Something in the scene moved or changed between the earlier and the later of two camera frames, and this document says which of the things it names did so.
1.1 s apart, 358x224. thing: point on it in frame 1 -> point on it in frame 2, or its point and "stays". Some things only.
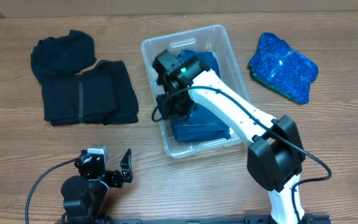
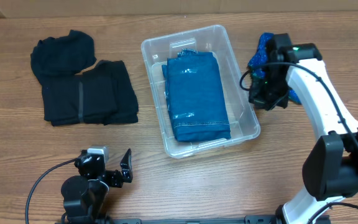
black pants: (102, 94) stays
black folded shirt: (65, 56) stays
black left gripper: (117, 181) stays
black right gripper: (168, 114) -> (257, 98)
